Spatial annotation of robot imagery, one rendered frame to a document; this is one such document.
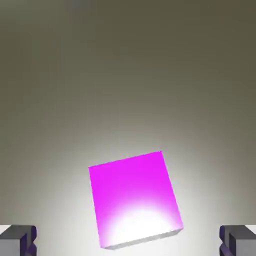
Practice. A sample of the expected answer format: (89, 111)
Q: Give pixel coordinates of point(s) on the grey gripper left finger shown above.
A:
(14, 238)

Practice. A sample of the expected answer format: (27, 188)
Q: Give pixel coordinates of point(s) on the small magenta cube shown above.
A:
(132, 192)

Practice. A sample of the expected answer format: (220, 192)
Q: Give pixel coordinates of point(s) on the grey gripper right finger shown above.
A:
(240, 238)

